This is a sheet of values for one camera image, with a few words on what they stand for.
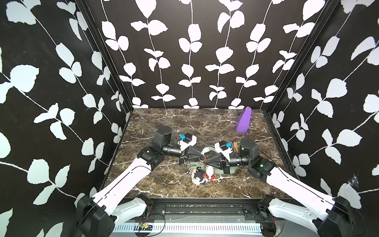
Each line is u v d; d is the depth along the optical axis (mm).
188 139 545
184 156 572
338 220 386
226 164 586
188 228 701
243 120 1011
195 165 729
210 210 756
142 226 705
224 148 571
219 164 619
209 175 660
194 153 628
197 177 711
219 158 611
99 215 370
